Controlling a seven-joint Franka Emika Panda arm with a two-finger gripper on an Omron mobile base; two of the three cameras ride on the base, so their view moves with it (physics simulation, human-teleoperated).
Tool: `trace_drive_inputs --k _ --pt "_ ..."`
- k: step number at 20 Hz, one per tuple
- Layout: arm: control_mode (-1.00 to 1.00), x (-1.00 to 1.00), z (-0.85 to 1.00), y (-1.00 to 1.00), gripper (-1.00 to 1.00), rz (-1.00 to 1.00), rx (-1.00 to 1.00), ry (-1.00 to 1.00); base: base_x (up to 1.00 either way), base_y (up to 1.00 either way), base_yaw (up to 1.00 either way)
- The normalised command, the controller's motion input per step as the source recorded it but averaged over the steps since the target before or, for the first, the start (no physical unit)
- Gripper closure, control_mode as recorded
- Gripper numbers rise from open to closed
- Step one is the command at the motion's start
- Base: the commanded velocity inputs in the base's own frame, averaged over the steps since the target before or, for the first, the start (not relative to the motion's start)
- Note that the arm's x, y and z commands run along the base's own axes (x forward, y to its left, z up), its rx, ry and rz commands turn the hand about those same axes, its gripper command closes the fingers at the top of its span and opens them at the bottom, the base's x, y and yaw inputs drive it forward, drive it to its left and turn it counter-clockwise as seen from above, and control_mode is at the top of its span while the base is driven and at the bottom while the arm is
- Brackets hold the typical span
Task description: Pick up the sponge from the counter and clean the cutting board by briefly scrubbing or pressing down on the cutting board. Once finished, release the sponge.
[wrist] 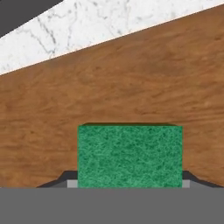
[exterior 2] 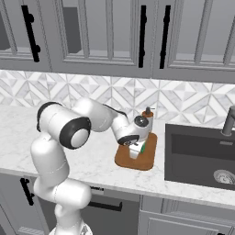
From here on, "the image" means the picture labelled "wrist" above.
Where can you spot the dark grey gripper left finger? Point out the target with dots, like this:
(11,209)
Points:
(68,179)

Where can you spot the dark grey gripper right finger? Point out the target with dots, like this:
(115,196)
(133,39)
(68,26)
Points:
(189,180)

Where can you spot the brown wooden cutting board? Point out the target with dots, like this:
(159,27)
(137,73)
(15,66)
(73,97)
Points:
(116,87)

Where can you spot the green sponge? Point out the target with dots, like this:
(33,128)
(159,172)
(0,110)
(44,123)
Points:
(129,156)

